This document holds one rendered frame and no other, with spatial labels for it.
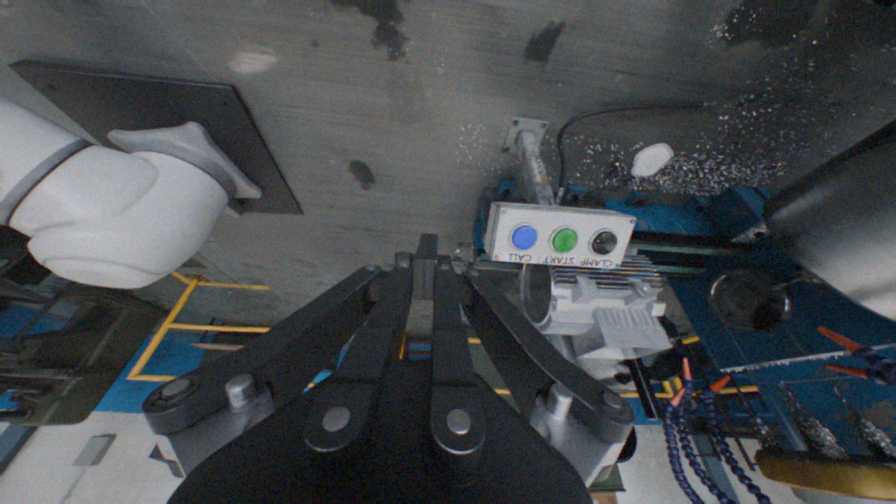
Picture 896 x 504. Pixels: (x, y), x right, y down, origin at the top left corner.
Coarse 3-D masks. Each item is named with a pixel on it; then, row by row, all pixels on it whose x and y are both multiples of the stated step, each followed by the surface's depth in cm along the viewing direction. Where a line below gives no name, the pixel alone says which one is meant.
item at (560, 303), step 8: (632, 248) 50; (520, 272) 60; (552, 296) 44; (560, 296) 43; (552, 304) 44; (560, 304) 42; (568, 304) 42; (648, 304) 44; (656, 304) 43; (664, 304) 43; (648, 312) 44; (656, 312) 43
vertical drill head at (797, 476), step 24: (792, 408) 46; (768, 432) 42; (816, 432) 37; (864, 432) 38; (768, 456) 40; (792, 456) 37; (816, 456) 37; (840, 456) 35; (864, 456) 38; (888, 456) 36; (792, 480) 37; (816, 480) 35; (840, 480) 33; (864, 480) 32; (888, 480) 31
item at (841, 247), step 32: (832, 160) 33; (864, 160) 29; (800, 192) 34; (832, 192) 31; (864, 192) 28; (768, 224) 37; (800, 224) 33; (832, 224) 30; (864, 224) 28; (800, 256) 33; (832, 256) 30; (864, 256) 28; (832, 288) 31; (864, 288) 29
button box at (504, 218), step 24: (504, 216) 28; (528, 216) 29; (552, 216) 29; (576, 216) 29; (600, 216) 29; (624, 216) 29; (504, 240) 29; (624, 240) 30; (552, 264) 31; (576, 264) 31; (600, 264) 31
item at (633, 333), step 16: (608, 320) 43; (624, 320) 43; (640, 320) 44; (656, 320) 44; (576, 336) 49; (592, 336) 44; (608, 336) 42; (624, 336) 42; (640, 336) 42; (656, 336) 42; (576, 352) 49; (592, 352) 49; (608, 352) 50; (624, 352) 49; (640, 352) 47
